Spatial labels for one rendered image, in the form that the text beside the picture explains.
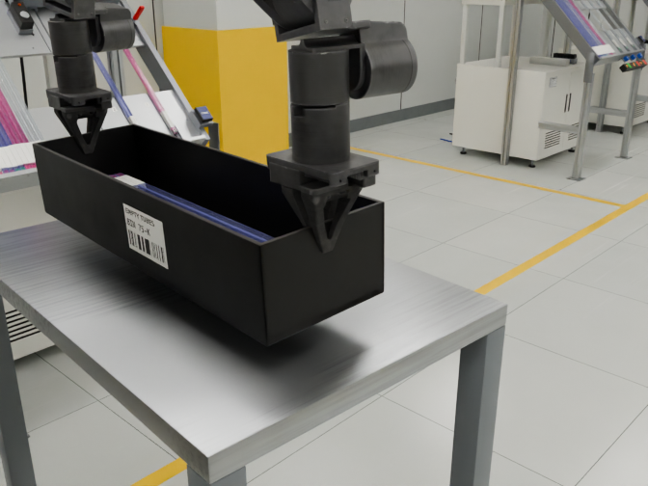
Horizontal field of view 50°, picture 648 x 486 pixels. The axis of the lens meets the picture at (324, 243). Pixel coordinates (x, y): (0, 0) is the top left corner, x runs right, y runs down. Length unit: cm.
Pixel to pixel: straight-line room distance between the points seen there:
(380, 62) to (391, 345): 31
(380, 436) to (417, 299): 113
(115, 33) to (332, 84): 58
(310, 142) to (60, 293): 45
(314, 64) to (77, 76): 56
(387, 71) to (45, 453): 160
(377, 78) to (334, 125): 6
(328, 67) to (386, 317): 34
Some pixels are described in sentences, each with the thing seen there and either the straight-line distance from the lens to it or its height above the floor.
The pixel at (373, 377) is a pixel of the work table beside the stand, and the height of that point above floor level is 79.
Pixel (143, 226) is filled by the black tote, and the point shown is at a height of 90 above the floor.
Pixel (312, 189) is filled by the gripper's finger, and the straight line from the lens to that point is 67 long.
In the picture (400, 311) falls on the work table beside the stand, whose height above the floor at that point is 80.
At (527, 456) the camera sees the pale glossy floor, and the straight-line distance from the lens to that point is 201.
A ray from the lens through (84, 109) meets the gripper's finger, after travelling 115.
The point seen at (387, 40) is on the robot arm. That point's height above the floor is 113.
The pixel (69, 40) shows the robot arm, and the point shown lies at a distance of 113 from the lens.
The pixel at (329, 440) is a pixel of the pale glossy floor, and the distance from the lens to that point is 199.
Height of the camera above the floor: 119
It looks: 21 degrees down
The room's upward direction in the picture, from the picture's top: straight up
